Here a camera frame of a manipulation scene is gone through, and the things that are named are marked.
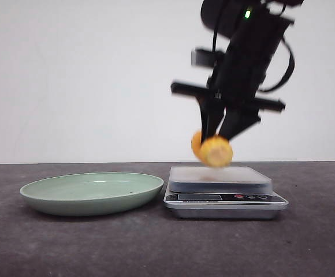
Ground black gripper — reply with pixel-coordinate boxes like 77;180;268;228
171;11;295;143

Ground yellow corn cob piece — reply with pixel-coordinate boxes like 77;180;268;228
191;131;233;168

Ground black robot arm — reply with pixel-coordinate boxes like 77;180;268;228
171;1;295;142

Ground silver digital kitchen scale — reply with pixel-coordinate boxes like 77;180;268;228
163;166;289;219

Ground green oval plate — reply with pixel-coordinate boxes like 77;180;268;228
20;172;164;216

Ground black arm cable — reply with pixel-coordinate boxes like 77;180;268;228
258;36;296;93

